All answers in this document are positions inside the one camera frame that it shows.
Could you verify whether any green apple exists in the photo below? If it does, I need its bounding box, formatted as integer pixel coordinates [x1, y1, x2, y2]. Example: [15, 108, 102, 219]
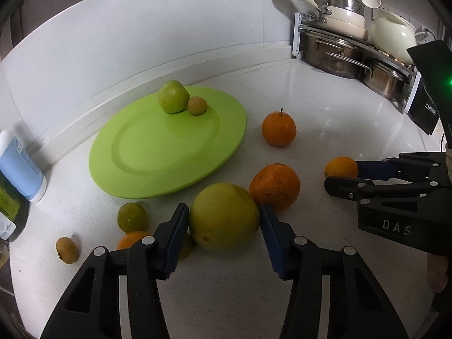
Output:
[157, 80, 191, 114]

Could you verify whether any metal pot rack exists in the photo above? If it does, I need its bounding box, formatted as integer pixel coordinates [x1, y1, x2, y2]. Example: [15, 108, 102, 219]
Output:
[291, 12, 438, 135]

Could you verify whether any small steel pot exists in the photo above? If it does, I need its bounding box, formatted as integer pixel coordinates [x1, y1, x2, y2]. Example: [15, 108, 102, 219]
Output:
[362, 58, 412, 102]

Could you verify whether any green dish soap bottle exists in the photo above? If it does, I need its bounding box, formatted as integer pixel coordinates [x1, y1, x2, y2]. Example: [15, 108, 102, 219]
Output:
[0, 173, 29, 242]

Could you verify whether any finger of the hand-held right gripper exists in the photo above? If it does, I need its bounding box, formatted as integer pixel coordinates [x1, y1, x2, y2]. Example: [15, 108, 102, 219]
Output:
[324, 177, 439, 206]
[355, 152, 447, 181]

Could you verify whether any small green citrus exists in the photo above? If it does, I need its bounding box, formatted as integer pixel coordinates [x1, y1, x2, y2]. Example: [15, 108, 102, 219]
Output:
[117, 202, 149, 234]

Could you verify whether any cream pan with handle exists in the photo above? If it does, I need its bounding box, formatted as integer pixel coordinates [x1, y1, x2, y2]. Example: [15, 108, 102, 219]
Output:
[273, 0, 370, 41]

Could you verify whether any medium orange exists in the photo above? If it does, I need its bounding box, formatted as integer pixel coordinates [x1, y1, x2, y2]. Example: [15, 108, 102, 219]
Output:
[117, 231, 151, 251]

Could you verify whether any small round brown fruit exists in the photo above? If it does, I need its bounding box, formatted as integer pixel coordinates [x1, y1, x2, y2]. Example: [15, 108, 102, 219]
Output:
[187, 96, 208, 116]

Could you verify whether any large yellow-green fruit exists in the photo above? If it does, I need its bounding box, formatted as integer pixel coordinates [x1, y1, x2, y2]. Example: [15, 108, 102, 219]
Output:
[188, 183, 262, 250]

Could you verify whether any cream round pot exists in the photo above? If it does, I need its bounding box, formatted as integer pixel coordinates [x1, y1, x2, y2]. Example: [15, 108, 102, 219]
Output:
[370, 9, 426, 64]

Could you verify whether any person's right hand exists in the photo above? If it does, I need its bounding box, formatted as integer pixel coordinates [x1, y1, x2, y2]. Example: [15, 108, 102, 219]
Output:
[427, 253, 451, 292]

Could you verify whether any large steel pot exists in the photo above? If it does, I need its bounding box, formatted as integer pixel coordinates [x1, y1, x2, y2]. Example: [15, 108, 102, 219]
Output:
[304, 32, 371, 79]

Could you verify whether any green plate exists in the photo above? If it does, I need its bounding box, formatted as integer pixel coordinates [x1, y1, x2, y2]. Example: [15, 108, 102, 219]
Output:
[88, 85, 248, 199]

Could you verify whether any orange with stem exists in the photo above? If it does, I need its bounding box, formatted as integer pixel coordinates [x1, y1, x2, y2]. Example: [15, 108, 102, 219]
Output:
[261, 108, 297, 147]

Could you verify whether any large dark orange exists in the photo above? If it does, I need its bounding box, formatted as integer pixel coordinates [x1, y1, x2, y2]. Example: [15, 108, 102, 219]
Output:
[249, 163, 301, 214]

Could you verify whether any small light orange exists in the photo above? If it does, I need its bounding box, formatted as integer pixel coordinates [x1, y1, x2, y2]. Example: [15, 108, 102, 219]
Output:
[324, 156, 359, 181]

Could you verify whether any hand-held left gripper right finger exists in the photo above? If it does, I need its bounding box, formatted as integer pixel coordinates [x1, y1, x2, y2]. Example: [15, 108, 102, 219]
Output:
[259, 204, 410, 339]

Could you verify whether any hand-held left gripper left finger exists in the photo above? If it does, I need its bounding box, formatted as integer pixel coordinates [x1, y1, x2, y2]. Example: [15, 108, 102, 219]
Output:
[40, 203, 190, 339]

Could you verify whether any white and blue pump bottle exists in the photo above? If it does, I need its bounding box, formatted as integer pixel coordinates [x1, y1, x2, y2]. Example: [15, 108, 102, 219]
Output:
[0, 129, 47, 203]

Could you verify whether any brown oval fruit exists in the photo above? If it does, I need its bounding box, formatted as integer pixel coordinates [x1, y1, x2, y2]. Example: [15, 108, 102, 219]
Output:
[56, 236, 79, 265]

